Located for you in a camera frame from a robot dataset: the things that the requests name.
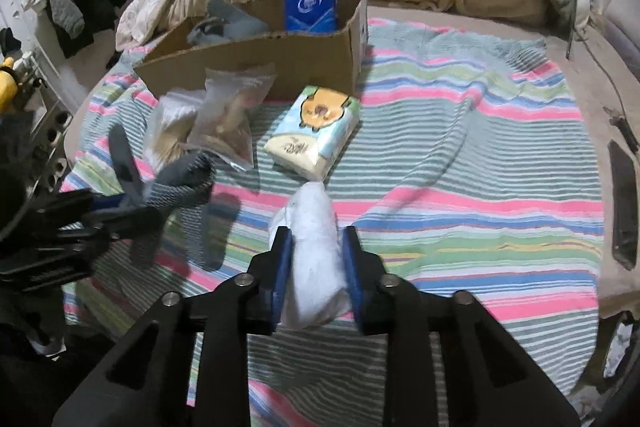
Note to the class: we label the floral white quilt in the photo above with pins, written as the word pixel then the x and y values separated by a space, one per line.
pixel 137 24

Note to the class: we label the grey patterned sock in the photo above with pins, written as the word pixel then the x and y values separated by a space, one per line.
pixel 183 186

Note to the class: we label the black tablet on stand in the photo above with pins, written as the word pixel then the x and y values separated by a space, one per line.
pixel 571 29

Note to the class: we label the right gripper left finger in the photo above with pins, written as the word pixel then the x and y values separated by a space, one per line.
pixel 184 362

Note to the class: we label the grey socks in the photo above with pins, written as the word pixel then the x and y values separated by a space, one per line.
pixel 225 22

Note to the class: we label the clear bag of snacks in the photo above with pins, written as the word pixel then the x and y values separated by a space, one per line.
pixel 221 126

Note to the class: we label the bag of cotton swabs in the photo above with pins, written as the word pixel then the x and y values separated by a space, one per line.
pixel 169 126

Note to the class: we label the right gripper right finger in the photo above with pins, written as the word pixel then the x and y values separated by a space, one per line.
pixel 449 361

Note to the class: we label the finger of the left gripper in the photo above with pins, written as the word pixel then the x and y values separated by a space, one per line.
pixel 86 201
pixel 117 223

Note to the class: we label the striped colourful towel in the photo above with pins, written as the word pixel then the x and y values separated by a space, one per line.
pixel 471 170

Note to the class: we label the cardboard box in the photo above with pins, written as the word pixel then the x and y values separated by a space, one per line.
pixel 330 61

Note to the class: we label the black phone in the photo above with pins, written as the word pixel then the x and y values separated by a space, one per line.
pixel 626 210

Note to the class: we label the cartoon tissue pack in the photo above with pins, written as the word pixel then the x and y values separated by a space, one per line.
pixel 314 131

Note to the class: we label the white sock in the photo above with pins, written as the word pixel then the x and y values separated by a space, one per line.
pixel 317 289

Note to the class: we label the blue tissue pack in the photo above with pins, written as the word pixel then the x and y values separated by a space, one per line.
pixel 316 16

